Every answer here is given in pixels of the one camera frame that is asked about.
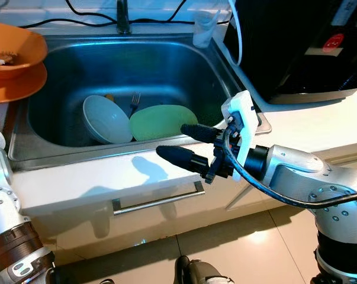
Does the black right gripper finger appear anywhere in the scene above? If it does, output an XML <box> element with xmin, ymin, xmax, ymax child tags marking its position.
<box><xmin>180</xmin><ymin>123</ymin><xmax>226</xmax><ymax>144</ymax></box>
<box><xmin>156</xmin><ymin>145</ymin><xmax>211</xmax><ymax>176</ymax></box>

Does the orange plastic plate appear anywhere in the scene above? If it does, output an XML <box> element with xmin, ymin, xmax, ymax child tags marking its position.
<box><xmin>0</xmin><ymin>61</ymin><xmax>49</xmax><ymax>104</ymax></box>

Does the orange plastic bowl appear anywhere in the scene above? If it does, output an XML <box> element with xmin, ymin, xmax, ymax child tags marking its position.
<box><xmin>0</xmin><ymin>21</ymin><xmax>49</xmax><ymax>80</ymax></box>

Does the green plate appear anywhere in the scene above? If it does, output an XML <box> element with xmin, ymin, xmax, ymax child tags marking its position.
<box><xmin>129</xmin><ymin>105</ymin><xmax>198</xmax><ymax>141</ymax></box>

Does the metal fork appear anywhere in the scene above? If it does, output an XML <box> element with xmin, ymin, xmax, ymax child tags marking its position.
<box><xmin>128</xmin><ymin>92</ymin><xmax>142</xmax><ymax>116</ymax></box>

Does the white bowl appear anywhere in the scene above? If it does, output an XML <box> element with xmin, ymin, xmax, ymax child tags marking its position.
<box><xmin>82</xmin><ymin>95</ymin><xmax>133</xmax><ymax>144</ymax></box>

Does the stainless steel sink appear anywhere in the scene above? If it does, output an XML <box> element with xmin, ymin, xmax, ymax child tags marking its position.
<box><xmin>8</xmin><ymin>33</ymin><xmax>272</xmax><ymax>172</ymax></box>

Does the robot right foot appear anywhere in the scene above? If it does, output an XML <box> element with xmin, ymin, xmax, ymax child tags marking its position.
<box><xmin>175</xmin><ymin>256</ymin><xmax>233</xmax><ymax>284</ymax></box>

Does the clear glass cup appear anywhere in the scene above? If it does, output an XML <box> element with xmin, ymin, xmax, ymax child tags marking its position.
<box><xmin>192</xmin><ymin>9</ymin><xmax>221</xmax><ymax>49</ymax></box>

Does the white base cabinet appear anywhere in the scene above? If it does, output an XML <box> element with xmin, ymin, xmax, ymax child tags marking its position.
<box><xmin>24</xmin><ymin>172</ymin><xmax>321</xmax><ymax>261</ymax></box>

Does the black countertop appliance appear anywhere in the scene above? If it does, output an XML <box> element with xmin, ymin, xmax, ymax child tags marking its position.
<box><xmin>224</xmin><ymin>0</ymin><xmax>357</xmax><ymax>104</ymax></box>

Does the dark metal faucet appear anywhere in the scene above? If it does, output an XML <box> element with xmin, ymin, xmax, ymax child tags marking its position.
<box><xmin>116</xmin><ymin>0</ymin><xmax>131</xmax><ymax>34</ymax></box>

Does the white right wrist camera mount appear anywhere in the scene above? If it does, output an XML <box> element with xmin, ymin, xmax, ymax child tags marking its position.
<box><xmin>221</xmin><ymin>91</ymin><xmax>260</xmax><ymax>181</ymax></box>

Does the long metal drawer handle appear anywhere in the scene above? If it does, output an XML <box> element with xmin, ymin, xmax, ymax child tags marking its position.
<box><xmin>112</xmin><ymin>180</ymin><xmax>205</xmax><ymax>215</ymax></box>

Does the white hose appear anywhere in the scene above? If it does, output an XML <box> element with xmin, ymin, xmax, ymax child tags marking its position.
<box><xmin>226</xmin><ymin>0</ymin><xmax>244</xmax><ymax>66</ymax></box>

